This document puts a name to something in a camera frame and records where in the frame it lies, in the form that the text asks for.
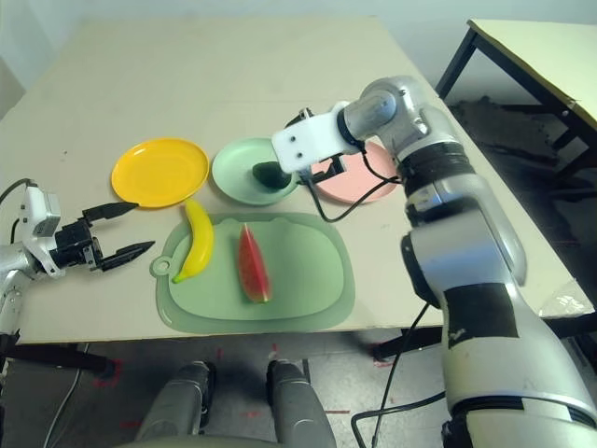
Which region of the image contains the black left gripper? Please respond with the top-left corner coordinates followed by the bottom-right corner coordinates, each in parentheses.
top-left (49, 201), bottom-right (156, 273)

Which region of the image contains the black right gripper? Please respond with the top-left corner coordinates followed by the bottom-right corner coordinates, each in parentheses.
top-left (310, 156), bottom-right (350, 187)

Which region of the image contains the dark green avocado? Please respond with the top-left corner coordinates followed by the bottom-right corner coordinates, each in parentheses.
top-left (252, 160), bottom-right (293, 191)

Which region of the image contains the yellow toy banana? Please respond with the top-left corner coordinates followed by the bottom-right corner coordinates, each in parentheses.
top-left (171, 199), bottom-right (215, 285)

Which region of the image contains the red watermelon slice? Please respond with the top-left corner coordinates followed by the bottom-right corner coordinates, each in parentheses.
top-left (238, 222), bottom-right (272, 305)

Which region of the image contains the pink plastic plate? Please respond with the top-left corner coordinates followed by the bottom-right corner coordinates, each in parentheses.
top-left (310, 139), bottom-right (402, 204)

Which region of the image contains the yellow plastic plate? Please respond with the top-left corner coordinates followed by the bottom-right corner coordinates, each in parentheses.
top-left (110, 136), bottom-right (210, 210)

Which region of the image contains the green plastic plate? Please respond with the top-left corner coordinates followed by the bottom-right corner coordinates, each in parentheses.
top-left (211, 136), bottom-right (299, 206)

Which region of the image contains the green silicone mat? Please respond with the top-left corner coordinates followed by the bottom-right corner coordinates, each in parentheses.
top-left (149, 212), bottom-right (355, 334)

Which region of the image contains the black table foot bar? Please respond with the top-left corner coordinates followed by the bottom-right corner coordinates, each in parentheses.
top-left (371, 326), bottom-right (444, 363)
top-left (0, 343), bottom-right (116, 380)

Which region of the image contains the grey robot left leg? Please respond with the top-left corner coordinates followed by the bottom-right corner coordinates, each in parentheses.
top-left (134, 361), bottom-right (216, 442)

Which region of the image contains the grey robot leg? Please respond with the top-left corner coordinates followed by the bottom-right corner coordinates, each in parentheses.
top-left (134, 361), bottom-right (216, 442)
top-left (266, 358), bottom-right (338, 448)

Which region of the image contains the grey robot torso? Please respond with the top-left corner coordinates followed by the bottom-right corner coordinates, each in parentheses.
top-left (116, 433), bottom-right (281, 448)

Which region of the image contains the black framed side table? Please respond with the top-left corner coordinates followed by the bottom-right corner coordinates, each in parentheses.
top-left (436, 18), bottom-right (597, 197)

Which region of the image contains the grey robot right leg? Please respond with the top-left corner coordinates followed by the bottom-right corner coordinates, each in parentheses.
top-left (266, 358), bottom-right (338, 448)

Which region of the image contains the clear plastic wrap scrap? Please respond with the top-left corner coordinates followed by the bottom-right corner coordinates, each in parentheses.
top-left (538, 279), bottom-right (596, 321)

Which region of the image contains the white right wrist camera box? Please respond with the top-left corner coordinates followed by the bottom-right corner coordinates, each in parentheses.
top-left (271, 111), bottom-right (349, 175)

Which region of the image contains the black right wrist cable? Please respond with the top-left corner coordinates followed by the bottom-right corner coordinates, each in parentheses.
top-left (298, 107), bottom-right (449, 448)

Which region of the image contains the white floor cable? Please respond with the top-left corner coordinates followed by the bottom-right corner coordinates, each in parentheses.
top-left (46, 368), bottom-right (80, 448)

